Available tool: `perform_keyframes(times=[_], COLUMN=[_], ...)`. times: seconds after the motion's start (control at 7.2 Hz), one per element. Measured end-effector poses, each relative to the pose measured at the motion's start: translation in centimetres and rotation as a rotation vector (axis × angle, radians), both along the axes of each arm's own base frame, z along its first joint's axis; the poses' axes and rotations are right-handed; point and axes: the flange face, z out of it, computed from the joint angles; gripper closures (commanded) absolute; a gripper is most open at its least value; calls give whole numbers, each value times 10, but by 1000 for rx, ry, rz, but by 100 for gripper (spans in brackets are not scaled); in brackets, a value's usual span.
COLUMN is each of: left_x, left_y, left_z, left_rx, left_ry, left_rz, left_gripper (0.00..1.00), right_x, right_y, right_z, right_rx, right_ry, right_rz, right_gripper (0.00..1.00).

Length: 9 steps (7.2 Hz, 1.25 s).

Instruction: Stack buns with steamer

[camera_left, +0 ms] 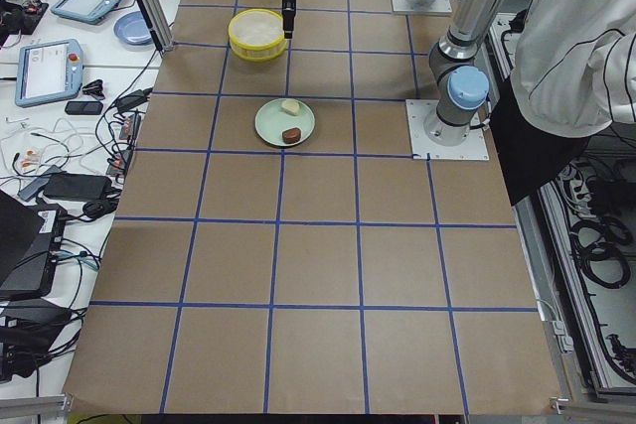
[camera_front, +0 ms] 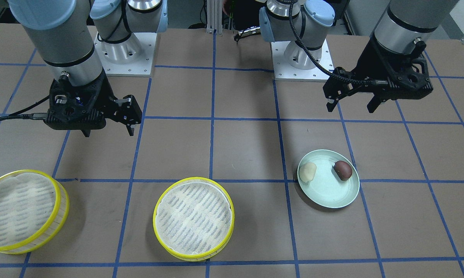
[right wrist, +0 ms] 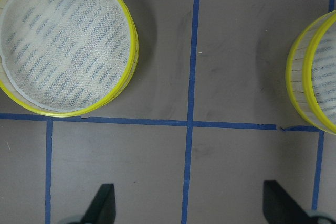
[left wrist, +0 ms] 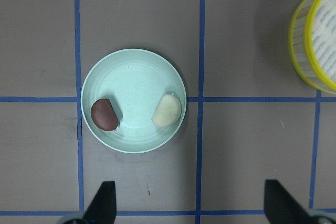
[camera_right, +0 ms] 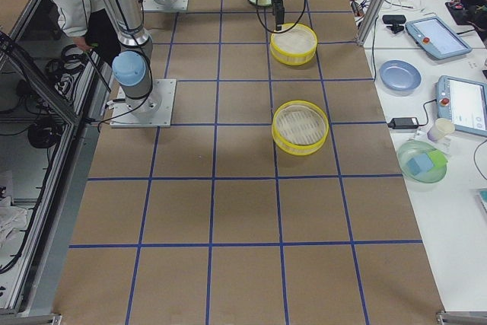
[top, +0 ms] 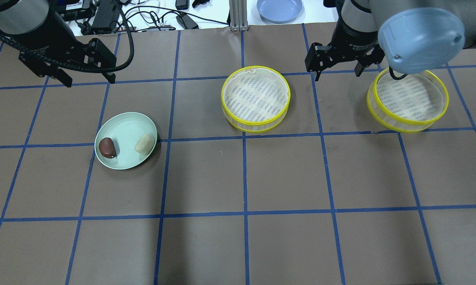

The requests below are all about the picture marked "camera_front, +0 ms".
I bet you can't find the brown steamed bun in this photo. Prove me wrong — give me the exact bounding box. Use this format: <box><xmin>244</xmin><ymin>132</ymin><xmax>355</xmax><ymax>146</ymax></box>
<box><xmin>333</xmin><ymin>160</ymin><xmax>353</xmax><ymax>181</ymax></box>

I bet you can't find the light green plate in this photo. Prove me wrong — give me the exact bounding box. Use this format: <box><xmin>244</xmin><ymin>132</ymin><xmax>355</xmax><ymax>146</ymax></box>
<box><xmin>296</xmin><ymin>149</ymin><xmax>360</xmax><ymax>209</ymax></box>

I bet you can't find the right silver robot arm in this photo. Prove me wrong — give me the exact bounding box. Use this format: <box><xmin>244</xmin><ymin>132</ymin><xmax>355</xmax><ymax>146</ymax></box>
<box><xmin>0</xmin><ymin>0</ymin><xmax>168</xmax><ymax>137</ymax></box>

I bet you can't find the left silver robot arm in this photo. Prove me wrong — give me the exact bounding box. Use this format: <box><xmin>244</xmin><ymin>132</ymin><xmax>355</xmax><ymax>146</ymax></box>
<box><xmin>259</xmin><ymin>0</ymin><xmax>457</xmax><ymax>113</ymax></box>

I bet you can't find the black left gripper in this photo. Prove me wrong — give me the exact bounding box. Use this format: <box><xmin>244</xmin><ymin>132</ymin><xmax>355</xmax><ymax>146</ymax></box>
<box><xmin>323</xmin><ymin>39</ymin><xmax>433</xmax><ymax>113</ymax></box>

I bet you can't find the outer yellow bamboo steamer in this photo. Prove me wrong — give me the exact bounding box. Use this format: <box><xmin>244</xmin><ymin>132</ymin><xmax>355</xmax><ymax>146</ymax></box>
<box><xmin>0</xmin><ymin>170</ymin><xmax>70</xmax><ymax>254</ymax></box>

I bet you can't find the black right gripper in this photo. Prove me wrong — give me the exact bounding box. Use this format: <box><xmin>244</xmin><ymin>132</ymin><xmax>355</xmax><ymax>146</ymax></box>
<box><xmin>43</xmin><ymin>72</ymin><xmax>142</xmax><ymax>137</ymax></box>

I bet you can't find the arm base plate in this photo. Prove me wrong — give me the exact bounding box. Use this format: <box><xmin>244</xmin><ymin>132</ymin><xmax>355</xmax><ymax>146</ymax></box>
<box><xmin>270</xmin><ymin>42</ymin><xmax>329</xmax><ymax>82</ymax></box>
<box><xmin>94</xmin><ymin>33</ymin><xmax>158</xmax><ymax>77</ymax></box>

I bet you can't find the white steamed bun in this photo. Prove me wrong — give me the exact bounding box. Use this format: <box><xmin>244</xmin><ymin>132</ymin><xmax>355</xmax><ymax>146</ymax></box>
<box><xmin>298</xmin><ymin>162</ymin><xmax>317</xmax><ymax>183</ymax></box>

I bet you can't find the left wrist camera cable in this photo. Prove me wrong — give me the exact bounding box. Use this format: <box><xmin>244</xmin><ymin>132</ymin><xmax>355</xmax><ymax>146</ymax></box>
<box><xmin>288</xmin><ymin>4</ymin><xmax>375</xmax><ymax>86</ymax></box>

